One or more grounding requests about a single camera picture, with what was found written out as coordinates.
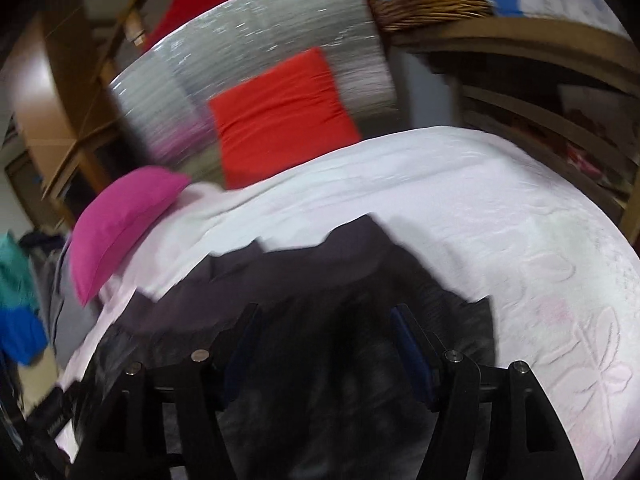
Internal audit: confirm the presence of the black puffer jacket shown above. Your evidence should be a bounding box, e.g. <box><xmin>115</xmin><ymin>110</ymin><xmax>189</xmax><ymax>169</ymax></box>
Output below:
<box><xmin>70</xmin><ymin>214</ymin><xmax>496</xmax><ymax>480</ymax></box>

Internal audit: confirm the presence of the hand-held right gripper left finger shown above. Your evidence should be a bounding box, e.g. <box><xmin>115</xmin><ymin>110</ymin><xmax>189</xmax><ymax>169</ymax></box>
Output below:
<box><xmin>75</xmin><ymin>302</ymin><xmax>263</xmax><ymax>480</ymax></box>

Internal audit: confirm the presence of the white embossed blanket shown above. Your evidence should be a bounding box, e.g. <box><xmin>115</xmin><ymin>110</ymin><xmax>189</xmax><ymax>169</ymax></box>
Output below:
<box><xmin>55</xmin><ymin>127</ymin><xmax>640</xmax><ymax>480</ymax></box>

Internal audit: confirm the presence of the blue jacket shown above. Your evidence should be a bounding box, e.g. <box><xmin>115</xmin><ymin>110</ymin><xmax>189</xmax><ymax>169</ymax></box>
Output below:
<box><xmin>0</xmin><ymin>305</ymin><xmax>48</xmax><ymax>366</ymax></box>

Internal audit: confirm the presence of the curved wooden pillar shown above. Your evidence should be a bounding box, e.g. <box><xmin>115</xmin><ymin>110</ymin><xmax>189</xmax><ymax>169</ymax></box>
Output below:
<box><xmin>10</xmin><ymin>10</ymin><xmax>126</xmax><ymax>221</ymax></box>

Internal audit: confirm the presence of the red pillow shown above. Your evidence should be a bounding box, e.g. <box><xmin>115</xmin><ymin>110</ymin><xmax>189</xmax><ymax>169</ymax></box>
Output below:
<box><xmin>207</xmin><ymin>47</ymin><xmax>363</xmax><ymax>191</ymax></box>

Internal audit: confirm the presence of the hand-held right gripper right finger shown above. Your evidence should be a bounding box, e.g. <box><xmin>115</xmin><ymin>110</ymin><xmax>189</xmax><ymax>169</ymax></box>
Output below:
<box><xmin>390</xmin><ymin>304</ymin><xmax>586</xmax><ymax>480</ymax></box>

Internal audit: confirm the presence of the silver foil insulation mat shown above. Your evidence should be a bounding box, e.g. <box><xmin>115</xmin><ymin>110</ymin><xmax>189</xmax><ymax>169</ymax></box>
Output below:
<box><xmin>109</xmin><ymin>0</ymin><xmax>398</xmax><ymax>176</ymax></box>

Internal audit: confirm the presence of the wooden table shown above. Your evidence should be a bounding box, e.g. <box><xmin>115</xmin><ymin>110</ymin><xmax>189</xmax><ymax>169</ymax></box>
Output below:
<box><xmin>390</xmin><ymin>15</ymin><xmax>640</xmax><ymax>246</ymax></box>

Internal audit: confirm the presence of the pink pillow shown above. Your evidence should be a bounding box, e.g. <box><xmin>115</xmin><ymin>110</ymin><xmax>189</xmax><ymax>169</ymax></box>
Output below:
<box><xmin>69</xmin><ymin>166</ymin><xmax>192</xmax><ymax>306</ymax></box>

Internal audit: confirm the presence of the grey coat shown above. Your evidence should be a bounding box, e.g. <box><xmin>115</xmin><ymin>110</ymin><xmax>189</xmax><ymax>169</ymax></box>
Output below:
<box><xmin>47</xmin><ymin>247</ymin><xmax>101</xmax><ymax>366</ymax></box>

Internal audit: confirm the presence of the teal shirt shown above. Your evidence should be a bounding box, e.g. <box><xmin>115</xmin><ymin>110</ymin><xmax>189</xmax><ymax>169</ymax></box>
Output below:
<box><xmin>0</xmin><ymin>232</ymin><xmax>41</xmax><ymax>311</ymax></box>

